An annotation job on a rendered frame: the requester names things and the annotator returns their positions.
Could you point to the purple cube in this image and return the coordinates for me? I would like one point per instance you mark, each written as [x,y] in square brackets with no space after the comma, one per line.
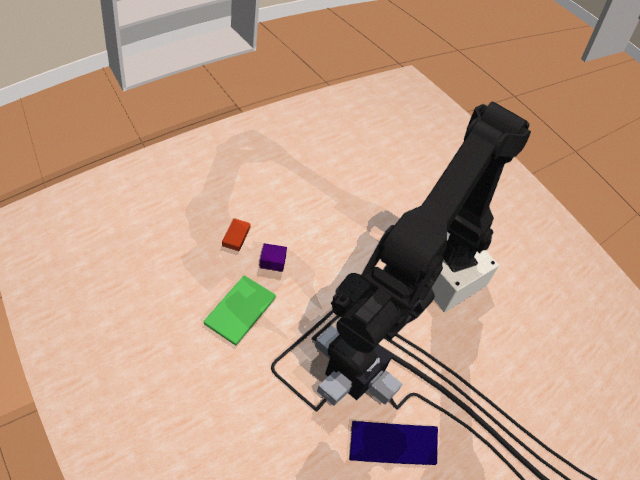
[273,257]

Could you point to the orange-red rectangular block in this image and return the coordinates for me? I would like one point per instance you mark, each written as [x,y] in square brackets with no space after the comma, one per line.
[236,234]

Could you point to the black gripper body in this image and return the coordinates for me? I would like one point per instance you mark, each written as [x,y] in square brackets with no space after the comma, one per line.
[357,363]

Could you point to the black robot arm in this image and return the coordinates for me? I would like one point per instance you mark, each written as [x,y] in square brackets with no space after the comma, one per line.
[414,248]

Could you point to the green flat rectangular slab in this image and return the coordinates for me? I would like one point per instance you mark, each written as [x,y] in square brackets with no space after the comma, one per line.
[238,311]

